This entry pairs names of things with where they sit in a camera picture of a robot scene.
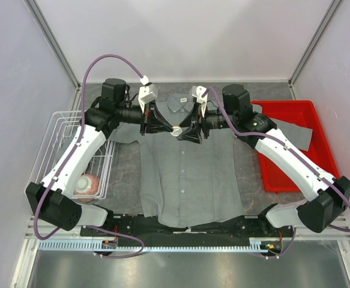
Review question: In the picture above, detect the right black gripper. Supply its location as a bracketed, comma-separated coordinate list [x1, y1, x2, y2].
[177, 103, 237, 145]

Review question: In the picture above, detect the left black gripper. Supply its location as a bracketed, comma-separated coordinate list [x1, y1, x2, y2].
[116, 100, 173, 136]

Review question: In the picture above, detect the yellow floral round brooch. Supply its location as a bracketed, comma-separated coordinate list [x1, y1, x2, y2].
[170, 126, 183, 137]

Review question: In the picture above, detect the grey shirt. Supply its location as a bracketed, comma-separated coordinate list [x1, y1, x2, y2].
[107, 92, 315, 230]

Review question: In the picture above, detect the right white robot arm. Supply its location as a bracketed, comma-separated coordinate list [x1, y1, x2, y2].
[177, 84, 350, 236]

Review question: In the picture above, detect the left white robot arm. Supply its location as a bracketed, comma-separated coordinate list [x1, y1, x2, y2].
[26, 76, 173, 236]

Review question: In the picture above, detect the pink patterned bowl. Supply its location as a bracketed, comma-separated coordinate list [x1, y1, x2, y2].
[74, 174, 100, 202]

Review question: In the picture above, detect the red plastic bin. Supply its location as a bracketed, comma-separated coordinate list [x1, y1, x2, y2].
[250, 100, 342, 193]

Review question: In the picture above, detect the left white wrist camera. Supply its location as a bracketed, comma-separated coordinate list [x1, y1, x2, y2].
[138, 75, 158, 113]

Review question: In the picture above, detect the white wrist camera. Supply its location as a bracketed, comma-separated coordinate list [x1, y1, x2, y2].
[190, 86, 208, 110]
[138, 75, 158, 113]

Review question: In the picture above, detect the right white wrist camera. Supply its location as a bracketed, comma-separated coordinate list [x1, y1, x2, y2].
[190, 86, 208, 110]

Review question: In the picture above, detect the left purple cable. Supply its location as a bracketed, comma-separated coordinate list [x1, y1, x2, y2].
[33, 53, 151, 259]

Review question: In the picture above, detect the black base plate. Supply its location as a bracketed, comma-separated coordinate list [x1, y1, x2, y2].
[80, 212, 294, 247]

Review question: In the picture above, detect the grey slotted cable duct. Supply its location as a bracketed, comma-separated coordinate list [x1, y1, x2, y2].
[38, 239, 282, 253]

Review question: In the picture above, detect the left aluminium frame post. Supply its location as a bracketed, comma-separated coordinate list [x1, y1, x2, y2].
[24, 0, 82, 89]

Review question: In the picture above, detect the aluminium frame post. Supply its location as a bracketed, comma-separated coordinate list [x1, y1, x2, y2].
[288, 0, 343, 88]
[24, 0, 82, 89]

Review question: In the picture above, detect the right aluminium frame post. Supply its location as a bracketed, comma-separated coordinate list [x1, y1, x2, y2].
[288, 0, 343, 88]

